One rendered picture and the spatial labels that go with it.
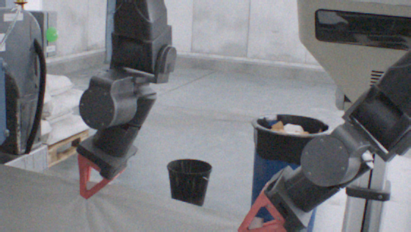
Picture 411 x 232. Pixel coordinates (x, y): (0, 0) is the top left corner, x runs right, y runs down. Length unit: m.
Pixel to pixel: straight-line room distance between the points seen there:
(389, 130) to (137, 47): 0.35
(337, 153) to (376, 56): 0.52
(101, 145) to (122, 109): 0.10
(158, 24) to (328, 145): 0.28
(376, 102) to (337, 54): 0.45
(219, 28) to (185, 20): 0.63
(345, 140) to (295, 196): 0.13
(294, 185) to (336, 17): 0.43
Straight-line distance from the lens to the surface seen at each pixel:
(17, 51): 0.96
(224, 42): 9.06
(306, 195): 0.67
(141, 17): 0.70
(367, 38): 1.04
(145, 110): 0.75
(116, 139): 0.76
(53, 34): 1.03
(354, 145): 0.58
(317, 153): 0.59
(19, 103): 0.99
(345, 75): 1.13
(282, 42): 8.83
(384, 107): 0.64
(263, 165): 2.98
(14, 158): 1.00
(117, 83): 0.68
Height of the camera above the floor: 1.38
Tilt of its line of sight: 14 degrees down
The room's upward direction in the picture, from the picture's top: 3 degrees clockwise
